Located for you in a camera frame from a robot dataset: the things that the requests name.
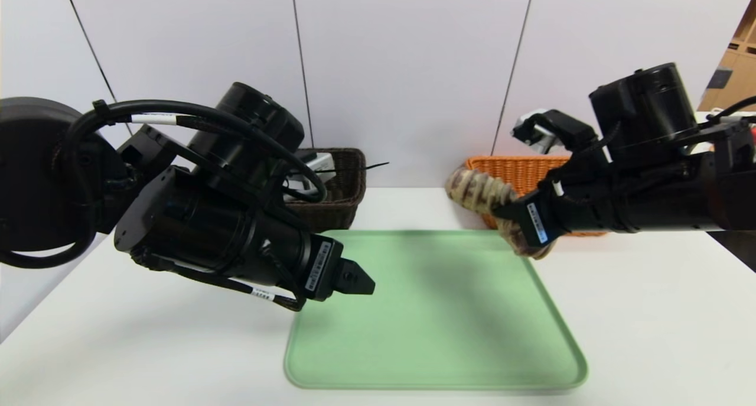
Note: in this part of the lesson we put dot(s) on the striped brown bread roll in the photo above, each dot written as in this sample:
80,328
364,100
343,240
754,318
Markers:
475,187

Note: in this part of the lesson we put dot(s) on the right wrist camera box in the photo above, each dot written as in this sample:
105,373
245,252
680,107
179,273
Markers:
567,128

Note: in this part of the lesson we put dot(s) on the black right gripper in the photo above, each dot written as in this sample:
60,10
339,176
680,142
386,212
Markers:
537,223

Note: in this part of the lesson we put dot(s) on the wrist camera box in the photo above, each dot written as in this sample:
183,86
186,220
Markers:
567,128
313,169

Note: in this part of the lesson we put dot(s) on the wooden shelf unit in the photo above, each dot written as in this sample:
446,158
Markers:
738,63

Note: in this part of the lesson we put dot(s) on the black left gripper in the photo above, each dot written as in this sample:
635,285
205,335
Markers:
322,268

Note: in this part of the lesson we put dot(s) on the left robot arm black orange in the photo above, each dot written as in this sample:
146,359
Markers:
195,229

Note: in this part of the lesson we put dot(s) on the dark brown wicker basket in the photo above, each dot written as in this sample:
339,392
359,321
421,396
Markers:
348,187

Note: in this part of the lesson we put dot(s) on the light green plastic tray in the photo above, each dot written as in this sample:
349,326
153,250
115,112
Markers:
443,323

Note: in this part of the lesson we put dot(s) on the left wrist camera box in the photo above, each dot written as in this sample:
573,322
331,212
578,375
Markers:
313,169

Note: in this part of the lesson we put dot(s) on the orange wicker basket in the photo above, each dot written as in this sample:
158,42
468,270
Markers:
502,166

